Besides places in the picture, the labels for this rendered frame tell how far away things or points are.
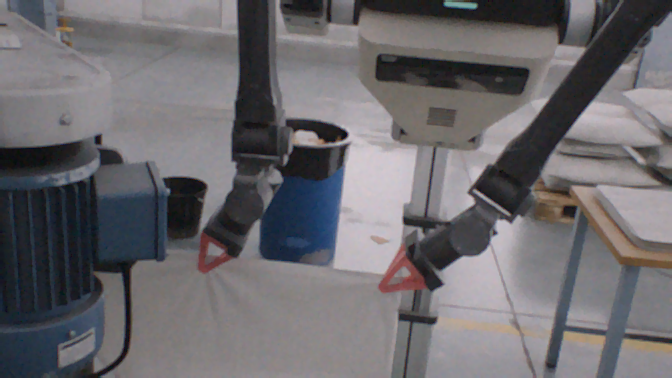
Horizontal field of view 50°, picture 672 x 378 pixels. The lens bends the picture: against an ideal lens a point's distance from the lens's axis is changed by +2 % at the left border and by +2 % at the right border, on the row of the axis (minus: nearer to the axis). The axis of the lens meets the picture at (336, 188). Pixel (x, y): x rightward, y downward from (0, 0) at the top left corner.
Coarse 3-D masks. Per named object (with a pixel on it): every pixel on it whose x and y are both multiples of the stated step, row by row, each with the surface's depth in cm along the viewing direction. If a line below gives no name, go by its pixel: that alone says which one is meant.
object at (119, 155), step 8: (104, 152) 83; (112, 152) 83; (120, 152) 83; (104, 160) 83; (112, 160) 83; (120, 160) 83; (96, 264) 88; (104, 264) 88; (112, 264) 85; (104, 272) 88; (112, 272) 88; (120, 272) 88
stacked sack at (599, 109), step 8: (536, 104) 477; (592, 104) 469; (600, 104) 473; (536, 112) 462; (584, 112) 453; (592, 112) 453; (600, 112) 454; (608, 112) 454; (616, 112) 455; (624, 112) 457; (632, 112) 465; (640, 120) 455
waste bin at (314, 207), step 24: (288, 120) 362; (312, 120) 365; (336, 144) 326; (288, 168) 327; (312, 168) 326; (336, 168) 333; (288, 192) 332; (312, 192) 332; (336, 192) 341; (264, 216) 347; (288, 216) 337; (312, 216) 337; (336, 216) 349; (264, 240) 351; (288, 240) 342; (312, 240) 343; (336, 240) 358; (312, 264) 348
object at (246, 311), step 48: (144, 288) 115; (192, 288) 114; (240, 288) 113; (288, 288) 112; (336, 288) 112; (144, 336) 118; (192, 336) 117; (240, 336) 116; (288, 336) 115; (336, 336) 115; (384, 336) 114
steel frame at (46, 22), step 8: (16, 0) 879; (24, 0) 879; (32, 0) 879; (40, 0) 878; (48, 0) 874; (16, 8) 880; (24, 8) 883; (32, 8) 882; (40, 8) 881; (48, 8) 876; (24, 16) 886; (32, 16) 885; (40, 16) 885; (48, 16) 878; (56, 16) 897; (40, 24) 888; (48, 24) 879; (56, 24) 901; (48, 32) 881; (56, 32) 894
